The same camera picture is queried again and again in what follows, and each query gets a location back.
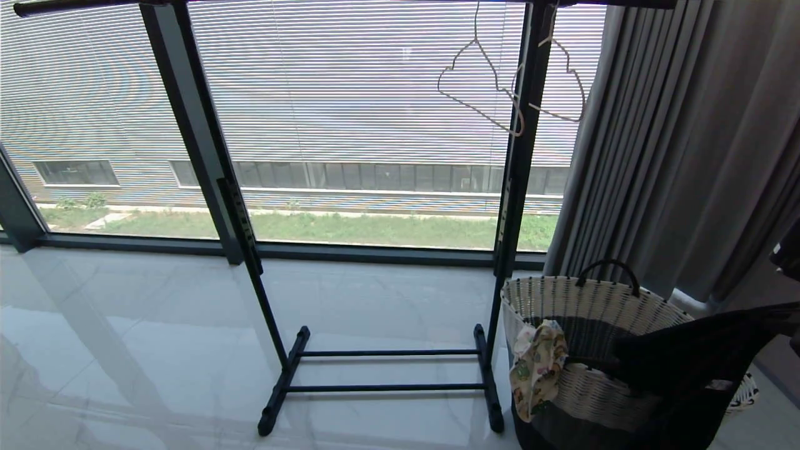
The white laundry basket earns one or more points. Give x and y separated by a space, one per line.
594 300

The beige curtain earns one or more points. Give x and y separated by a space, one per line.
687 156

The window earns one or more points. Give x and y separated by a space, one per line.
375 125

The black clothes rack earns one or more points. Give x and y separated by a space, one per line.
387 353

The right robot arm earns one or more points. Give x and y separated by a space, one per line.
789 256

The pink clothes hanger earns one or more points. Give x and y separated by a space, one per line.
487 60
554 113

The black garment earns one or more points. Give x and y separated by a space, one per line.
687 362

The cream printed garment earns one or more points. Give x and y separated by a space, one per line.
537 369

